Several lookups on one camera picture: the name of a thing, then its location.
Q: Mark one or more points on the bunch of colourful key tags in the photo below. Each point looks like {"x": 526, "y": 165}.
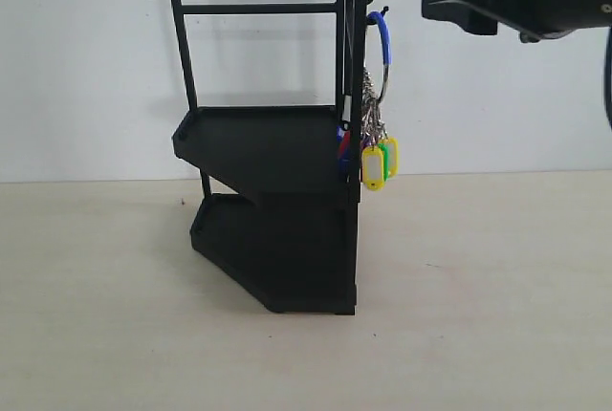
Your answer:
{"x": 379, "y": 152}

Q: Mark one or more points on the black two-tier metal rack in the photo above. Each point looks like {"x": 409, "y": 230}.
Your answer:
{"x": 281, "y": 183}

